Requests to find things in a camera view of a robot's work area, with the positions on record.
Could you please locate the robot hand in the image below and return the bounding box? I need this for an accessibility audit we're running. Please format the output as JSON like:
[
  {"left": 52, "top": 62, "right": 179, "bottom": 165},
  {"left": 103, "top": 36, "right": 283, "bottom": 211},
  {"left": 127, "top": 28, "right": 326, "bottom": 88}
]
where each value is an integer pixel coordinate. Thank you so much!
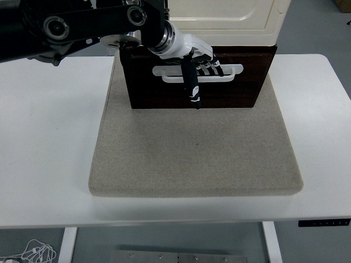
[{"left": 157, "top": 27, "right": 225, "bottom": 111}]

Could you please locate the white drawer handle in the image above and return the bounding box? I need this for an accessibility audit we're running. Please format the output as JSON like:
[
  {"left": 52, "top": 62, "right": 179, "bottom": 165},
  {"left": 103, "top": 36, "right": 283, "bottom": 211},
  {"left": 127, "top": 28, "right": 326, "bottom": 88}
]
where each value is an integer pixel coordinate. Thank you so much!
[{"left": 152, "top": 64, "right": 244, "bottom": 83}]

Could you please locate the dark wood drawer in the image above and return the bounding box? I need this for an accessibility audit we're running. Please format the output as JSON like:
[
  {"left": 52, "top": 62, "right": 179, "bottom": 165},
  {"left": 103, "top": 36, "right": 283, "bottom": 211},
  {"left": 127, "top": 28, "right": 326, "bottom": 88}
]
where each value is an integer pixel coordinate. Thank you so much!
[{"left": 123, "top": 50, "right": 276, "bottom": 86}]

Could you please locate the dark wood drawer housing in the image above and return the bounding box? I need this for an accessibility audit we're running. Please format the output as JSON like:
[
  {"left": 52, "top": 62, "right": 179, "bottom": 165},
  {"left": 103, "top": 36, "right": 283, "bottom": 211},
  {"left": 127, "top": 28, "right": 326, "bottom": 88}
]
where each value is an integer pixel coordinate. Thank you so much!
[{"left": 120, "top": 45, "right": 278, "bottom": 110}]

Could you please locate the grey fabric mat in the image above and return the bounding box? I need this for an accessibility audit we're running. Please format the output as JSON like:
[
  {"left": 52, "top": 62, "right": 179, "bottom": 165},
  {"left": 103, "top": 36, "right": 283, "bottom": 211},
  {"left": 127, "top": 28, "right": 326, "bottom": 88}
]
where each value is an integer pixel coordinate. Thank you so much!
[{"left": 87, "top": 50, "right": 304, "bottom": 198}]

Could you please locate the cardboard box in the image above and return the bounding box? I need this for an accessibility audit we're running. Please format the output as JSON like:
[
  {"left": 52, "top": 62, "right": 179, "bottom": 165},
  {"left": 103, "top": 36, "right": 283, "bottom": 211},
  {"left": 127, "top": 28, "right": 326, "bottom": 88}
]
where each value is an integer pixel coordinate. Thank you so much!
[{"left": 335, "top": 0, "right": 351, "bottom": 13}]

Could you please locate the white table leg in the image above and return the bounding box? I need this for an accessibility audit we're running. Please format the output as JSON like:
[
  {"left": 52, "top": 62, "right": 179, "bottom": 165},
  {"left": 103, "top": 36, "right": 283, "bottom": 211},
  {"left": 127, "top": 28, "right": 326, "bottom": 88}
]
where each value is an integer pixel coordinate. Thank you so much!
[
  {"left": 262, "top": 221, "right": 283, "bottom": 263},
  {"left": 58, "top": 226, "right": 78, "bottom": 263}
]

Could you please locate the black table control panel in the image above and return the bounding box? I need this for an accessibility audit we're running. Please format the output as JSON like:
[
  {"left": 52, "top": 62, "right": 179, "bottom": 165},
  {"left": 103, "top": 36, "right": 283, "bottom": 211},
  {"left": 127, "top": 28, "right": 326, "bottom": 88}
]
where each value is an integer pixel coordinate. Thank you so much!
[{"left": 298, "top": 218, "right": 351, "bottom": 227}]

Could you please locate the white cable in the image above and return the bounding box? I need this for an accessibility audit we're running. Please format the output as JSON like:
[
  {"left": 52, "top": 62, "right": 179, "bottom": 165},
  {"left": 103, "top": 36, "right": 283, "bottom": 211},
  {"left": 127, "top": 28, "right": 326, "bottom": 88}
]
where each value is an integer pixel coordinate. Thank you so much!
[{"left": 20, "top": 238, "right": 58, "bottom": 263}]

